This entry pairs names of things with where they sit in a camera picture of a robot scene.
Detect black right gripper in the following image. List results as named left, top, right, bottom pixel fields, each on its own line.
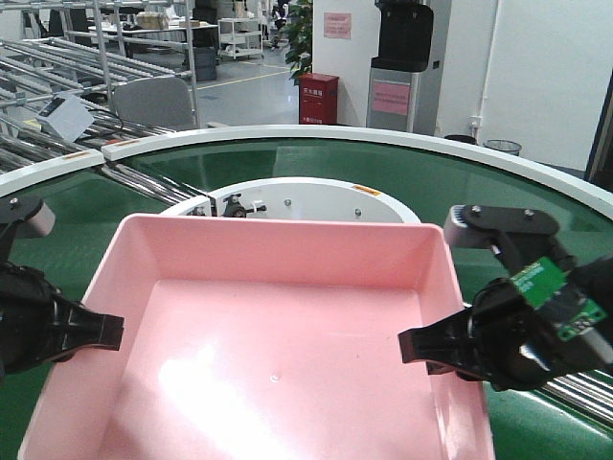
left=397, top=240, right=612, bottom=390

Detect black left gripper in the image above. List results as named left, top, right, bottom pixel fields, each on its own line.
left=1, top=224, right=125, bottom=377

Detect pink plastic bin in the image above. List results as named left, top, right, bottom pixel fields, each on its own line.
left=18, top=214, right=494, bottom=459

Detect green circuit board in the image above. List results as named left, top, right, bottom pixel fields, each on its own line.
left=510, top=257, right=609, bottom=342

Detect steel transfer rollers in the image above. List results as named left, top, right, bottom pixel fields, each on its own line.
left=98, top=162, right=205, bottom=206

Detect white inner conveyor hub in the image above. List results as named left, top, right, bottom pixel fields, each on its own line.
left=163, top=176, right=420, bottom=223

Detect white outer conveyor rim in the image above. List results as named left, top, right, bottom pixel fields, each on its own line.
left=1, top=125, right=612, bottom=219

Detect mesh waste basket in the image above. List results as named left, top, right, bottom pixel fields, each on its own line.
left=483, top=139, right=522, bottom=156

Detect white box on rack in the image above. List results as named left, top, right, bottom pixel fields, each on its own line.
left=35, top=93, right=94, bottom=142

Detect metal roller rack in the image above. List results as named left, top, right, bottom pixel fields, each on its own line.
left=1, top=1, right=200, bottom=173

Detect black and silver kiosk machine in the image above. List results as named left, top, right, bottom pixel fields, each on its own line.
left=366, top=1, right=451, bottom=135

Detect red fire extinguisher box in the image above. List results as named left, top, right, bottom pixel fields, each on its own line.
left=299, top=73, right=339, bottom=126

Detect green potted plant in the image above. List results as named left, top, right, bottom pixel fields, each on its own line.
left=285, top=0, right=313, bottom=86

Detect white wheeled cart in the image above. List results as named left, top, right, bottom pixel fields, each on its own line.
left=217, top=18, right=263, bottom=60

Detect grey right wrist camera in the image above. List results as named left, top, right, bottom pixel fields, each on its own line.
left=443, top=204, right=559, bottom=248

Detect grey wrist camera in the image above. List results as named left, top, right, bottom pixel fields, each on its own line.
left=1, top=196, right=56, bottom=239
left=443, top=204, right=559, bottom=248

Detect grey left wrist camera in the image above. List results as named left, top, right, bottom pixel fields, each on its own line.
left=1, top=196, right=56, bottom=239

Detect pink wall notice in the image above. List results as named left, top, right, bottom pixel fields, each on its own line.
left=324, top=11, right=352, bottom=39

